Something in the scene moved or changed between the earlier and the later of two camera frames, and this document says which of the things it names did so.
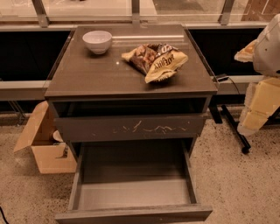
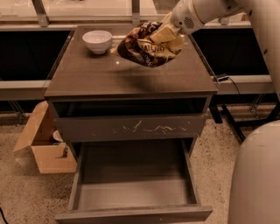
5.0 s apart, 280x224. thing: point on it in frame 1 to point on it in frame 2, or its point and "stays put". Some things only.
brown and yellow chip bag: (157, 62) to (136, 46)
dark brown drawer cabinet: (130, 100) stays put
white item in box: (56, 135) stays put
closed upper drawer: (84, 129) stays put
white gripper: (268, 53) to (184, 17)
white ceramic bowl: (98, 41) stays put
